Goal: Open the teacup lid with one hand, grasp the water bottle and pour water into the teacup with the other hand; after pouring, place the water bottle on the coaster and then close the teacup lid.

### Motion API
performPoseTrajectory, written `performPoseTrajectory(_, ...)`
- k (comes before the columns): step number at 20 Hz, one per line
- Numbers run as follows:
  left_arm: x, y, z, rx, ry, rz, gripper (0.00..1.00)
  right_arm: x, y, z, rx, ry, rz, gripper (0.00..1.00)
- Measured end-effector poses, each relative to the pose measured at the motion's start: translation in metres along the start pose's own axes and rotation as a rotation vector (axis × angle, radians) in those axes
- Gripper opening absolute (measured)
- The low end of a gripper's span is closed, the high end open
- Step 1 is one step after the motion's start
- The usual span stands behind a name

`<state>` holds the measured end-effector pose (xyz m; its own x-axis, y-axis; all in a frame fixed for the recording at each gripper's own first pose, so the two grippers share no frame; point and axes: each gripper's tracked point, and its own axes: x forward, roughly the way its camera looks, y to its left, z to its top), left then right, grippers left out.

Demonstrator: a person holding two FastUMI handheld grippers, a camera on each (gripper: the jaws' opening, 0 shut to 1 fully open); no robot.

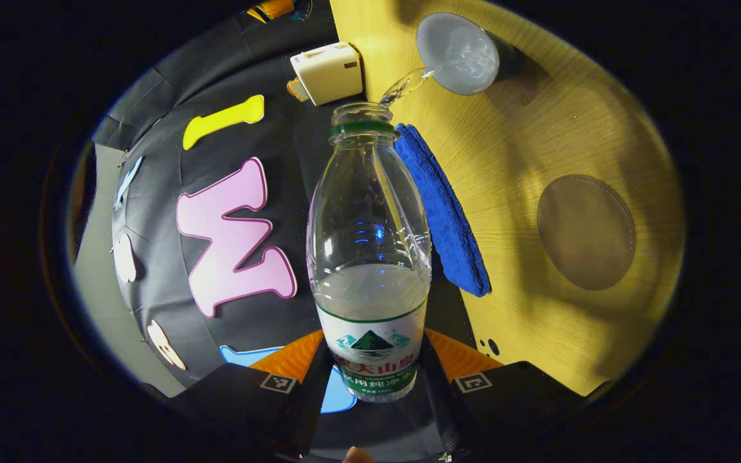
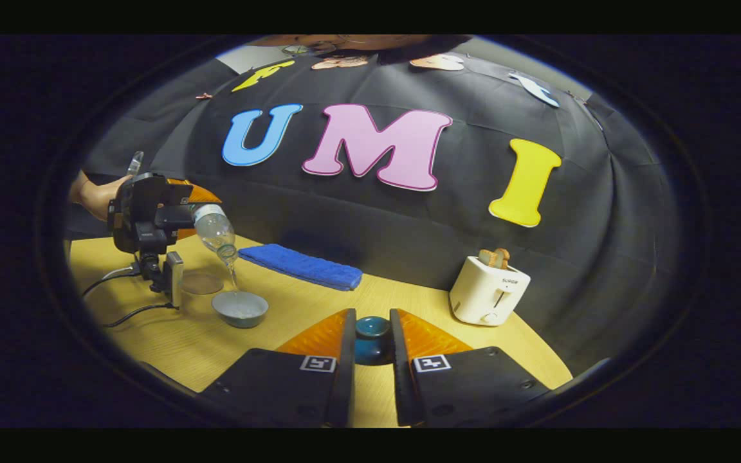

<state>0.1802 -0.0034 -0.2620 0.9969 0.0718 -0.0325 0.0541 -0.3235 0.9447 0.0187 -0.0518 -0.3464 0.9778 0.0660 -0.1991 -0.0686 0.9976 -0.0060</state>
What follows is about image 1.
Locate white toaster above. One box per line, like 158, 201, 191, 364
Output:
289, 42, 363, 107

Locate black backdrop cloth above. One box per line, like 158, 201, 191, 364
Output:
68, 0, 474, 460

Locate dark teacup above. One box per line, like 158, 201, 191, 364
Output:
416, 13, 519, 96

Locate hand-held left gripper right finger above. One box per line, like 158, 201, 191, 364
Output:
419, 328, 587, 454

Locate folded blue towel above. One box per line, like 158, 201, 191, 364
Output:
393, 123, 492, 298

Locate round brown coaster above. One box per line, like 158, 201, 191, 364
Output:
536, 174, 637, 291

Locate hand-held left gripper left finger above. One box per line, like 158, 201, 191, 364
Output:
171, 329, 334, 458

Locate clear plastic water bottle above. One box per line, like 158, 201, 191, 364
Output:
306, 102, 434, 404

